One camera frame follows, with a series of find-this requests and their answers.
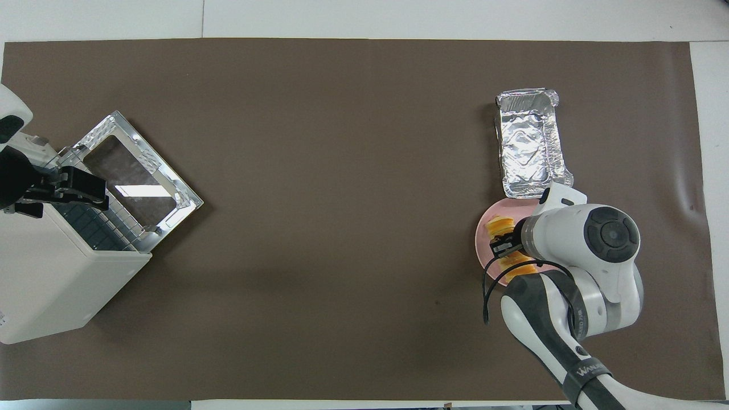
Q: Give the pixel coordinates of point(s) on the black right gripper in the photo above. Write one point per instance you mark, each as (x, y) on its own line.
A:
(517, 239)

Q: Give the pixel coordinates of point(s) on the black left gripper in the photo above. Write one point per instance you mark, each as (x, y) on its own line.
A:
(17, 179)

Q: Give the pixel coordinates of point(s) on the yellow sliced bread loaf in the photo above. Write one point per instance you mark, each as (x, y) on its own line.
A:
(501, 226)

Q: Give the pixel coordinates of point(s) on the aluminium foil tray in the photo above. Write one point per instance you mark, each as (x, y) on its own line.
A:
(529, 142)

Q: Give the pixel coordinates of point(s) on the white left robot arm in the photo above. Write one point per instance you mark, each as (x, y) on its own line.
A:
(11, 114)

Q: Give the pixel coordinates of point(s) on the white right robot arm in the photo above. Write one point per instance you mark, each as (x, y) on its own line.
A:
(603, 245)

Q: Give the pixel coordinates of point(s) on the cream toaster oven body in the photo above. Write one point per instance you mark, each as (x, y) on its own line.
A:
(51, 285)

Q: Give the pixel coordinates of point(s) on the glass oven door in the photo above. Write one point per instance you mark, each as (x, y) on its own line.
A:
(165, 182)

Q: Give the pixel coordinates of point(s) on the pink round plate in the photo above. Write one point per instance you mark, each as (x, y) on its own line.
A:
(487, 250)

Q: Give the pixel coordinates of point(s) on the brown table mat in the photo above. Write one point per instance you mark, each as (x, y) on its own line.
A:
(342, 228)

